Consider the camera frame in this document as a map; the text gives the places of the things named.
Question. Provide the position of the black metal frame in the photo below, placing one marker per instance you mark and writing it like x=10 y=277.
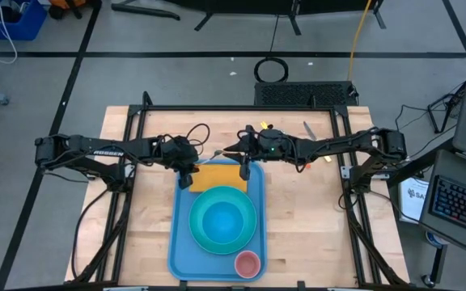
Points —
x=217 y=108

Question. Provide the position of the pink cup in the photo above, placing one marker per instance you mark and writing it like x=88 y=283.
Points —
x=248 y=264

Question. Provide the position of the black divider screen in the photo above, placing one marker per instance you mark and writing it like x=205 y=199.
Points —
x=257 y=5

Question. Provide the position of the blue plastic bin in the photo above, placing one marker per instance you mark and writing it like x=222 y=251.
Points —
x=26 y=28

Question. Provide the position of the orange and black bag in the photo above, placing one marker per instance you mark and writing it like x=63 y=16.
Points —
x=65 y=4

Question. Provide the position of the yellow connector bundle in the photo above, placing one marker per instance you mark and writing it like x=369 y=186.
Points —
x=395 y=157

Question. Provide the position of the orange napkin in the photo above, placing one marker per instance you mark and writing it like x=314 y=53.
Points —
x=217 y=178

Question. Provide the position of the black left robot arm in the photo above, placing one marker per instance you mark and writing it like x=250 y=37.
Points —
x=107 y=151

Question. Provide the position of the blue plastic tray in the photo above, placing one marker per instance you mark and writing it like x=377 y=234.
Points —
x=184 y=242

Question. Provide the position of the black floor bar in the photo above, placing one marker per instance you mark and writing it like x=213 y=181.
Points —
x=144 y=11

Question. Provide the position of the teal plate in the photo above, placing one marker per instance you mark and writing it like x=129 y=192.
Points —
x=196 y=226

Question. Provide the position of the blue-teal bowl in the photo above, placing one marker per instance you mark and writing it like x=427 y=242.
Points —
x=223 y=222

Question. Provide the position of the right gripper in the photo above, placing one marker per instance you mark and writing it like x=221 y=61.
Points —
x=271 y=147

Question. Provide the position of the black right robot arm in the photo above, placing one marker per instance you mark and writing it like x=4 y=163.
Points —
x=338 y=143

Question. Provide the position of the white printed box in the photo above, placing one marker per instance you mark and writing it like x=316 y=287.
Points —
x=413 y=202

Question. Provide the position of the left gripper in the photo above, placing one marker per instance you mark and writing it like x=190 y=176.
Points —
x=180 y=155

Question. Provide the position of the black perforated computer case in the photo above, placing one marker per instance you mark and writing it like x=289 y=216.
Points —
x=297 y=94

